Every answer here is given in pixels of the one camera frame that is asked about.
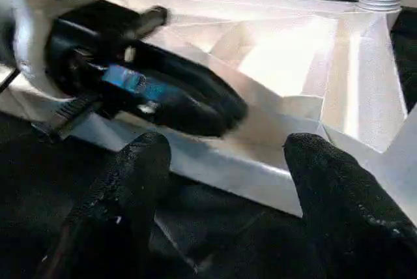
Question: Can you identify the white plastic table top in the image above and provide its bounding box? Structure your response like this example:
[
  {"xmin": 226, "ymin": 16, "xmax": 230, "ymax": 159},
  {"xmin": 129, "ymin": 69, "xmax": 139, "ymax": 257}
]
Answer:
[{"xmin": 0, "ymin": 0, "xmax": 417, "ymax": 228}]

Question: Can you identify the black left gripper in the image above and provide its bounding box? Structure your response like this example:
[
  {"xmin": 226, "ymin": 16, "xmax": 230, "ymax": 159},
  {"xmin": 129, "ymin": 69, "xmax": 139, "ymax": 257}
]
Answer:
[{"xmin": 31, "ymin": 0, "xmax": 250, "ymax": 144}]

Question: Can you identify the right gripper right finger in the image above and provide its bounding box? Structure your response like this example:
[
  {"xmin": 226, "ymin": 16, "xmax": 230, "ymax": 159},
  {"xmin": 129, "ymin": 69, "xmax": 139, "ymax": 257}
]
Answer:
[{"xmin": 283, "ymin": 132, "xmax": 417, "ymax": 279}]

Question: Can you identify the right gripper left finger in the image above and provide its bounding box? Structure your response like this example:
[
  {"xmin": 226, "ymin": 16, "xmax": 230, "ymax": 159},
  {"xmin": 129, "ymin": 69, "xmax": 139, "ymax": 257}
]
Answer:
[{"xmin": 36, "ymin": 131, "xmax": 173, "ymax": 279}]

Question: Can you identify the black plastic mat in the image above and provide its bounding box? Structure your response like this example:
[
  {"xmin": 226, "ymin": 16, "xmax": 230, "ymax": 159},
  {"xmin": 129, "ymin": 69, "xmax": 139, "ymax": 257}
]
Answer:
[{"xmin": 0, "ymin": 0, "xmax": 417, "ymax": 279}]

